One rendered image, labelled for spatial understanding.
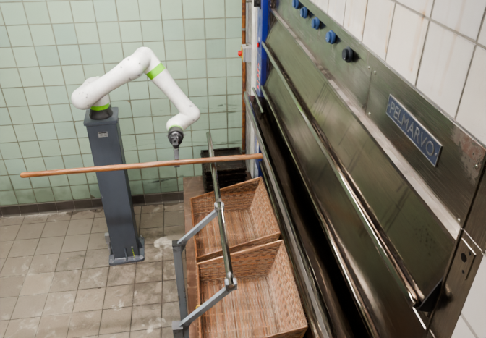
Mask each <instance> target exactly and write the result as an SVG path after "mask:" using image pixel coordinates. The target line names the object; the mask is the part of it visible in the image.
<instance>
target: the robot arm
mask: <svg viewBox="0 0 486 338"><path fill-rule="evenodd" d="M143 73H145V74H146V75H147V76H148V77H149V78H150V81H152V82H153V83H154V84H155V85H156V86H157V87H158V88H159V89H160V90H161V91H162V92H163V93H164V94H165V95H166V96H167V97H168V98H169V100H170V101H171V102H172V103H173V105H175V107H176V108H177V109H178V110H179V113H178V114H177V115H176V116H175V117H172V118H170V120H169V121H167V124H166V129H167V130H168V135H167V136H166V137H168V139H169V142H170V144H172V145H173V149H174V158H175V160H179V145H180V144H181V143H182V140H183V138H184V136H185V135H186V134H184V133H183V131H184V130H185V129H186V128H188V127H189V126H190V125H191V124H193V123H195V122H196V121H197V120H198V119H199V118H200V110H199V109H198V108H197V107H196V105H194V104H193V103H192V102H191V101H190V100H189V99H188V97H187V96H186V95H185V94H184V93H183V92H182V90H181V89H180V88H179V86H178V85H177V84H176V83H175V81H174V79H173V78H172V76H171V75H170V74H169V72H168V70H167V69H166V68H165V67H164V66H163V64H162V63H161V61H160V60H159V58H158V57H157V56H156V55H155V54H154V53H153V51H152V50H151V49H150V48H147V47H140V48H138V49H137V50H136V51H135V52H134V53H133V55H131V56H128V57H127V58H125V59H124V60H123V61H122V62H120V63H119V64H118V65H117V66H116V67H114V68H113V69H112V70H111V71H110V72H108V73H106V74H105V75H104V76H102V77H90V78H88V79H87V80H86V81H85V82H84V83H83V84H82V85H81V86H80V87H79V88H78V89H77V90H75V91H74V92H73V94H72V97H71V100H72V104H73V105H74V106H75V107H76V108H77V109H80V110H86V109H90V113H89V117H90V118H91V119H94V120H102V119H108V118H109V117H111V116H112V115H113V111H112V110H111V105H110V104H109V97H108V94H109V93H110V92H111V91H113V90H115V89H117V88H118V87H120V86H122V85H124V84H126V83H128V82H130V81H132V80H135V79H137V78H139V77H140V76H141V75H142V74H143ZM177 148H178V149H177Z"/></svg>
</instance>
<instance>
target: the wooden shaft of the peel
mask: <svg viewBox="0 0 486 338"><path fill-rule="evenodd" d="M249 159H263V155H262V154H261V153H253V154H244V155H234V156H217V157H207V158H198V159H181V160H171V161H154V162H145V163H136V164H118V165H108V166H91V167H82V168H72V169H55V170H45V171H36V172H22V173H21V174H20V176H21V178H28V177H45V176H54V175H63V174H81V173H90V172H107V171H116V170H125V169H142V168H152V167H161V166H178V165H188V164H204V163H213V162H222V161H240V160H249Z"/></svg>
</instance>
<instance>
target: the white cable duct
mask: <svg viewBox="0 0 486 338"><path fill-rule="evenodd" d="M255 12H256V7H254V0H252V64H251V96H254V95H255V94H254V93H253V90H252V88H253V87H255ZM253 153H254V129H253V126H252V123H251V134H250V154H253ZM250 173H251V176H252V178H253V159H250Z"/></svg>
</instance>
